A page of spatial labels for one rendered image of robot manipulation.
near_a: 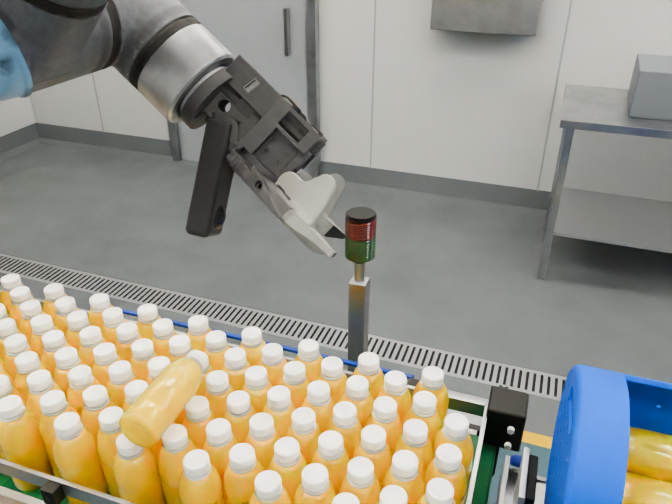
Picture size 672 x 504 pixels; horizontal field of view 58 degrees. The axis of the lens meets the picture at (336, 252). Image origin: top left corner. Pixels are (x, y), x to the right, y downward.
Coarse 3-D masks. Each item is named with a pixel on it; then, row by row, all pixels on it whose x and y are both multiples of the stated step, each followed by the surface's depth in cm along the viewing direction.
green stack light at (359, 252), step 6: (348, 240) 124; (372, 240) 123; (348, 246) 124; (354, 246) 123; (360, 246) 123; (366, 246) 123; (372, 246) 124; (348, 252) 125; (354, 252) 124; (360, 252) 124; (366, 252) 124; (372, 252) 125; (348, 258) 126; (354, 258) 125; (360, 258) 124; (366, 258) 125; (372, 258) 126
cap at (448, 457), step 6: (444, 444) 94; (450, 444) 94; (438, 450) 93; (444, 450) 93; (450, 450) 93; (456, 450) 93; (438, 456) 92; (444, 456) 92; (450, 456) 92; (456, 456) 92; (438, 462) 92; (444, 462) 91; (450, 462) 91; (456, 462) 91; (444, 468) 91; (450, 468) 91; (456, 468) 92
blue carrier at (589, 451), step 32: (576, 384) 84; (608, 384) 83; (640, 384) 91; (576, 416) 79; (608, 416) 78; (640, 416) 97; (576, 448) 77; (608, 448) 76; (576, 480) 76; (608, 480) 75
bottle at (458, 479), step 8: (432, 464) 94; (432, 472) 93; (440, 472) 92; (448, 472) 92; (456, 472) 92; (464, 472) 93; (424, 480) 95; (448, 480) 92; (456, 480) 92; (464, 480) 93; (456, 488) 92; (464, 488) 93; (456, 496) 92; (464, 496) 94
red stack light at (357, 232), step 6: (348, 222) 122; (372, 222) 121; (348, 228) 122; (354, 228) 121; (360, 228) 121; (366, 228) 121; (372, 228) 122; (348, 234) 123; (354, 234) 122; (360, 234) 122; (366, 234) 122; (372, 234) 123; (354, 240) 123; (360, 240) 122; (366, 240) 122
